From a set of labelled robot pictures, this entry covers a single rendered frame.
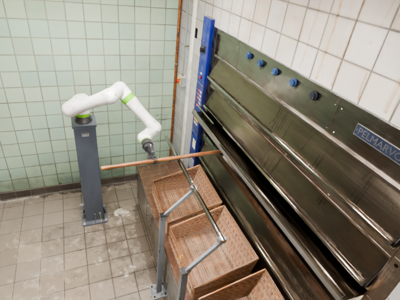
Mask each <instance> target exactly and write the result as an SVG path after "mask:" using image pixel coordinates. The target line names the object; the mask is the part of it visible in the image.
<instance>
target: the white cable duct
mask: <svg viewBox="0 0 400 300"><path fill-rule="evenodd" d="M197 3H198V0H194V1H193V14H192V28H191V36H190V49H189V62H188V70H187V83H186V96H185V110H184V117H183V131H182V144H181V151H180V155H183V150H184V143H185V131H186V118H187V111H188V99H189V86H190V74H191V66H192V54H193V41H194V35H195V22H196V10H197Z"/></svg>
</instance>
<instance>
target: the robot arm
mask: <svg viewBox="0 0 400 300"><path fill-rule="evenodd" d="M118 99H119V100H120V101H121V102H122V103H123V104H125V106H126V107H127V108H129V109H130V110H131V111H132V112H133V113H134V114H136V115H137V116H138V118H139V119H140V120H141V121H142V122H143V123H144V125H145V126H146V129H145V130H143V131H142V132H140V133H139V134H138V136H137V139H138V141H139V142H140V144H141V146H142V148H143V150H145V152H147V153H148V154H149V157H148V158H149V159H150V160H151V159H153V160H154V161H158V160H157V158H156V156H155V151H154V143H153V142H152V140H151V139H152V138H153V137H155V136H156V135H157V134H159V133H160V132H161V130H162V127H161V125H160V123H159V122H157V121H156V119H154V118H153V116H152V115H150V113H149V112H147V110H146V109H145V108H144V107H143V105H142V104H141V103H140V102H139V100H138V99H137V97H136V96H135V95H134V94H133V92H132V91H131V90H130V89H129V88H128V87H127V85H126V84H125V83H123V82H115V83H114V84H113V85H112V86H111V87H109V88H107V89H105V90H103V91H101V92H99V93H96V94H94V95H92V96H88V95H87V94H84V93H78V94H76V95H74V96H73V97H72V98H71V99H70V100H68V101H67V102H65V103H64V104H63V105H62V108H61V110H62V113H63V114H64V115H65V116H67V117H74V116H76V118H75V119H74V120H75V123H77V124H89V123H91V122H92V117H91V116H90V109H92V108H96V107H101V106H104V105H111V104H115V103H116V102H117V101H118Z"/></svg>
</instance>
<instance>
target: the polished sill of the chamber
mask: <svg viewBox="0 0 400 300"><path fill-rule="evenodd" d="M204 138H206V140H207V141H208V143H209V144H210V145H211V147H212V148H213V150H219V148H218V147H217V145H216V144H215V143H214V142H213V140H212V139H211V138H210V137H209V135H208V134H207V133H204ZM217 155H218V156H219V157H220V159H221V160H222V162H223V163H224V164H225V166H226V167H227V168H228V169H229V171H230V172H231V173H232V175H233V176H234V178H235V179H236V180H237V182H238V183H239V184H240V186H241V187H242V189H243V190H244V191H245V192H246V194H247V195H248V196H249V198H250V199H251V201H252V202H253V203H254V205H255V206H256V207H257V208H258V210H259V211H260V213H261V214H262V215H263V217H264V218H265V219H266V220H267V222H268V224H269V225H270V226H271V228H272V229H273V230H274V231H275V233H276V234H277V235H278V237H279V238H280V240H281V241H282V242H283V243H284V245H285V247H287V249H288V250H289V252H290V253H291V254H292V256H293V257H294V259H296V261H297V262H298V264H299V265H300V266H301V268H302V269H303V270H304V272H305V273H306V275H307V276H308V277H309V278H310V280H311V281H312V282H313V284H314V285H315V287H316V288H317V289H318V291H319V292H320V293H321V295H322V296H323V298H324V299H325V300H335V298H334V297H333V296H332V294H331V293H330V292H329V290H328V289H327V288H326V287H325V285H324V284H323V283H322V281H321V280H320V279H319V278H318V276H317V275H316V274H315V272H314V271H313V270H312V268H311V267H310V266H309V265H308V263H307V262H306V261H305V260H304V258H303V257H302V255H301V254H300V253H299V252H298V250H297V249H296V248H295V247H294V245H293V244H292V242H291V241H290V240H289V239H288V237H287V236H286V235H285V234H284V232H283V231H282V229H281V228H280V227H279V226H278V224H277V223H276V222H275V221H274V219H273V218H272V216H271V215H270V214H269V213H268V211H267V210H266V209H265V208H264V206H263V205H262V203H260V201H259V200H258V198H257V197H256V196H255V195H254V193H253V192H252V190H250V188H249V187H248V185H247V184H246V183H245V182H244V181H243V179H242V178H241V177H240V175H239V174H238V173H237V171H236V170H235V169H234V168H233V166H232V165H231V163H229V161H228V160H227V158H226V157H225V156H224V155H223V153H219V154H217Z"/></svg>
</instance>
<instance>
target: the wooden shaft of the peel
mask: <svg viewBox="0 0 400 300"><path fill-rule="evenodd" d="M219 153H222V152H221V151H220V150H215V151H207V152H199V153H194V154H185V155H177V156H172V157H164V158H157V160H158V161H154V160H153V159H151V160H143V161H135V162H127V163H122V164H114V165H106V166H102V167H101V170H109V169H114V168H122V167H130V166H134V165H142V164H150V163H158V162H163V161H170V160H178V159H183V158H191V157H198V156H203V155H211V154H219Z"/></svg>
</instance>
